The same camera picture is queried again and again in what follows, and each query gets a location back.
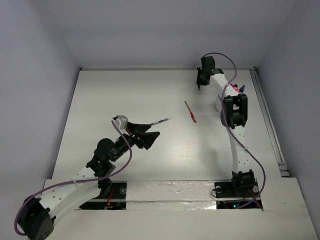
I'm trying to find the dark blue gel pen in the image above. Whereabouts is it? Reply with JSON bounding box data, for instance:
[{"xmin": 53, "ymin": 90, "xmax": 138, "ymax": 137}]
[{"xmin": 150, "ymin": 116, "xmax": 173, "ymax": 126}]

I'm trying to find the black pink highlighter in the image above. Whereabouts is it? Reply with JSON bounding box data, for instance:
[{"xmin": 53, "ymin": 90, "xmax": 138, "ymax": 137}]
[{"xmin": 230, "ymin": 84, "xmax": 240, "ymax": 92}]

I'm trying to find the clear blue capped pen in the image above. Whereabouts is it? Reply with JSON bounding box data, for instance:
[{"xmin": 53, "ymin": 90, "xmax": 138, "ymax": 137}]
[{"xmin": 239, "ymin": 85, "xmax": 246, "ymax": 94}]

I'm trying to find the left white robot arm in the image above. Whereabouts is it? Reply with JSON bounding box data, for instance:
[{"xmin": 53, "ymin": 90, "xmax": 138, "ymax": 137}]
[{"xmin": 14, "ymin": 118, "xmax": 160, "ymax": 240}]

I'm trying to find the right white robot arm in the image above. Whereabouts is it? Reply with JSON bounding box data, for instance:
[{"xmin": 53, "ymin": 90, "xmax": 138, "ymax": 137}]
[{"xmin": 196, "ymin": 54, "xmax": 256, "ymax": 198}]

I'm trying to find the white round pen holder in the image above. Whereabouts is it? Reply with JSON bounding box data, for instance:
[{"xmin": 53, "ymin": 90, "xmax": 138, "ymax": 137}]
[{"xmin": 215, "ymin": 94, "xmax": 222, "ymax": 113}]

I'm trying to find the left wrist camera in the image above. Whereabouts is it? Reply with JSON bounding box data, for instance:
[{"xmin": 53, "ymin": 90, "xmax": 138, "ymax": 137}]
[{"xmin": 111, "ymin": 115, "xmax": 129, "ymax": 133}]

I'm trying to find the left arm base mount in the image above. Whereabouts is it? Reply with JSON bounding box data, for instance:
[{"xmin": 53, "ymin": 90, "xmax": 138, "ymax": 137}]
[{"xmin": 79, "ymin": 181, "xmax": 127, "ymax": 211}]

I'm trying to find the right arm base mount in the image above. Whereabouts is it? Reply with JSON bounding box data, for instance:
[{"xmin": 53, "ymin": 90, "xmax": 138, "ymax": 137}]
[{"xmin": 210, "ymin": 181, "xmax": 263, "ymax": 210}]

